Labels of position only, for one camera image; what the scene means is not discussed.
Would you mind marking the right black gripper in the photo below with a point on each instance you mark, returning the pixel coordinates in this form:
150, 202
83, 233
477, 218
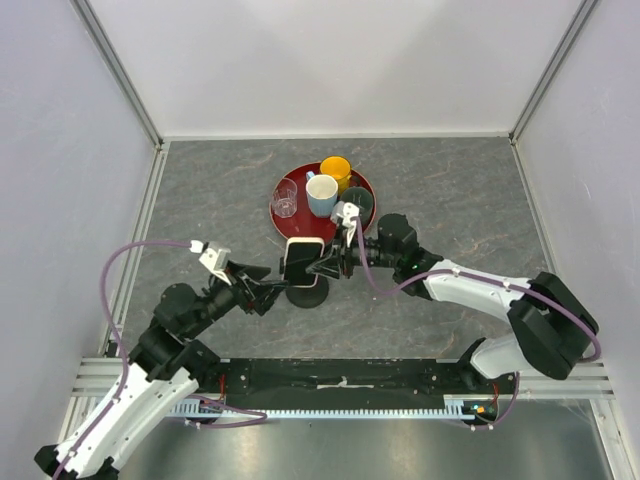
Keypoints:
333, 270

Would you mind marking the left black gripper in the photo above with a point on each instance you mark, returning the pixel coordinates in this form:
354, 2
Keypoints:
262, 295

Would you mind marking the phone with pink case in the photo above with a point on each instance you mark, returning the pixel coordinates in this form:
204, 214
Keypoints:
300, 253

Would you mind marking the black phone stand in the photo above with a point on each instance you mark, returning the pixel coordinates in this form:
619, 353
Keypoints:
308, 298

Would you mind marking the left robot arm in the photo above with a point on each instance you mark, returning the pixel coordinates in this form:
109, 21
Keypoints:
166, 365

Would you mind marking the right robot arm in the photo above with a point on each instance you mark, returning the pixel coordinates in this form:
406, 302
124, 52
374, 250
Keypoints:
551, 331

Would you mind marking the dark green glass mug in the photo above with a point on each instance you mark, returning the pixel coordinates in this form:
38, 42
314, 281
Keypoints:
361, 198

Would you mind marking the light blue mug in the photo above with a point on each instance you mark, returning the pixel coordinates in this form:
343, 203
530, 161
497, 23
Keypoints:
321, 191

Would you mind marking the clear plastic cup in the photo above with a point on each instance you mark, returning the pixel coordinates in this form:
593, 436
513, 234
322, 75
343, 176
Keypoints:
284, 198

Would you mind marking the yellow mug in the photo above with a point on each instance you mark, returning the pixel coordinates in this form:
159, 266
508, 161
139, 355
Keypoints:
339, 168

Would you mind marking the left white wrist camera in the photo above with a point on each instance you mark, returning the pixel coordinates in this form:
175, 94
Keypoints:
213, 257

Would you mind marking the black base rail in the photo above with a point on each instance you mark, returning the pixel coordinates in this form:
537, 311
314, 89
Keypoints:
346, 384

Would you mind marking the slotted cable duct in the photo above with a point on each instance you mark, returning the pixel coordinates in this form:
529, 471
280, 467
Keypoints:
453, 409

